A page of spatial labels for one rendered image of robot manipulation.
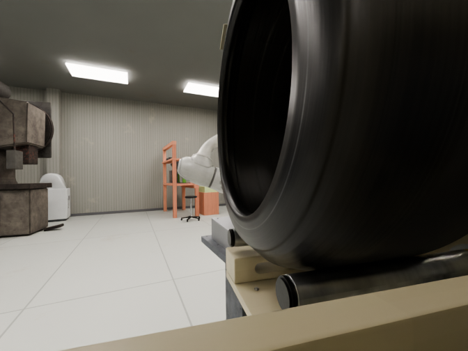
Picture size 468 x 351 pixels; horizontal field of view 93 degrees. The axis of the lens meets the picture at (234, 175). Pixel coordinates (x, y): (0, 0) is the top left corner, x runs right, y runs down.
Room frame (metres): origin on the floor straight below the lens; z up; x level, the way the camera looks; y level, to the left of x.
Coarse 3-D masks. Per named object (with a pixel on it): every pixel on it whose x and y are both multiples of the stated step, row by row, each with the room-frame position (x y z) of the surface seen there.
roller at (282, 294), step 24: (360, 264) 0.32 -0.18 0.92; (384, 264) 0.32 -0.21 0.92; (408, 264) 0.32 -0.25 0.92; (432, 264) 0.33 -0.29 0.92; (456, 264) 0.34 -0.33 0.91; (288, 288) 0.27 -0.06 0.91; (312, 288) 0.27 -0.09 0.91; (336, 288) 0.28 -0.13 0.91; (360, 288) 0.29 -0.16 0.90; (384, 288) 0.30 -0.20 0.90
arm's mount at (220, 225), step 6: (216, 222) 1.39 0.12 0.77; (222, 222) 1.37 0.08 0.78; (228, 222) 1.38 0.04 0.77; (216, 228) 1.39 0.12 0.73; (222, 228) 1.30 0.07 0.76; (228, 228) 1.25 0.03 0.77; (216, 234) 1.40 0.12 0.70; (222, 234) 1.30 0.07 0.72; (216, 240) 1.40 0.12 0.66; (222, 240) 1.30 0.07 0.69; (222, 246) 1.30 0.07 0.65; (228, 246) 1.21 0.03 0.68
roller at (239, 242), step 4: (232, 228) 0.56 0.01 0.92; (228, 232) 0.56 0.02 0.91; (232, 232) 0.54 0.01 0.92; (236, 232) 0.54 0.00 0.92; (228, 236) 0.56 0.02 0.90; (232, 236) 0.53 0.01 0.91; (236, 236) 0.54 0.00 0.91; (228, 240) 0.56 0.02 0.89; (232, 240) 0.54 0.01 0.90; (236, 240) 0.53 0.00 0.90; (240, 240) 0.54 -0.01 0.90; (232, 244) 0.54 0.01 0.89; (236, 244) 0.54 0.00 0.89; (240, 244) 0.54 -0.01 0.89; (244, 244) 0.55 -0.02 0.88; (248, 244) 0.55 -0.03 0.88
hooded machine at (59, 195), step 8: (48, 176) 5.72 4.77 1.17; (56, 176) 5.80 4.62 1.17; (56, 184) 5.80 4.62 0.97; (64, 184) 6.06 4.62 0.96; (48, 192) 5.69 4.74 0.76; (56, 192) 5.77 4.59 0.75; (64, 192) 5.85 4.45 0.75; (48, 200) 5.69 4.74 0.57; (56, 200) 5.77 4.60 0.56; (64, 200) 5.84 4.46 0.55; (48, 208) 5.69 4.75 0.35; (56, 208) 5.77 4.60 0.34; (64, 208) 5.84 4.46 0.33; (48, 216) 5.69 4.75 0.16; (56, 216) 5.77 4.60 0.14; (64, 216) 5.84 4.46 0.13
